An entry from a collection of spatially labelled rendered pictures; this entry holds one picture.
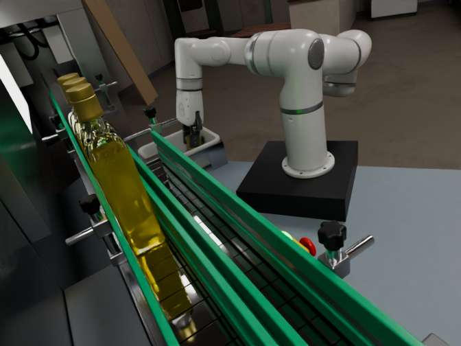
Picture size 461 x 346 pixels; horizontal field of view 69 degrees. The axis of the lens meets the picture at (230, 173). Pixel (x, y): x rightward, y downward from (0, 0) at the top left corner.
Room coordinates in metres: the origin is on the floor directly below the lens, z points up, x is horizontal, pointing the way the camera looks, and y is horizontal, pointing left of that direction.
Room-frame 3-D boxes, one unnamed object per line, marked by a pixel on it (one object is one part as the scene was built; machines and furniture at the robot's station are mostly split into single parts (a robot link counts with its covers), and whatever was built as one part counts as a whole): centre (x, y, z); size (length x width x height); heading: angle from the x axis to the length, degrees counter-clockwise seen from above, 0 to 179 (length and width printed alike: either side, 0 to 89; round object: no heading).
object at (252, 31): (6.96, -1.38, 0.06); 1.37 x 0.94 x 0.12; 60
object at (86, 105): (0.47, 0.17, 1.14); 0.04 x 0.04 x 0.04
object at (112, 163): (0.47, 0.17, 0.99); 0.06 x 0.06 x 0.21; 23
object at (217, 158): (0.93, 0.16, 0.79); 0.27 x 0.17 x 0.08; 114
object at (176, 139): (0.94, 0.14, 0.80); 0.22 x 0.17 x 0.09; 114
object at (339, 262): (0.26, -0.11, 0.94); 0.07 x 0.04 x 0.13; 114
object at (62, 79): (0.57, 0.22, 1.14); 0.04 x 0.04 x 0.04
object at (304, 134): (0.71, -0.20, 0.89); 0.16 x 0.13 x 0.15; 146
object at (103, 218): (0.43, 0.24, 0.94); 0.07 x 0.04 x 0.13; 114
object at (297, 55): (0.70, -0.18, 1.05); 0.13 x 0.10 x 0.16; 38
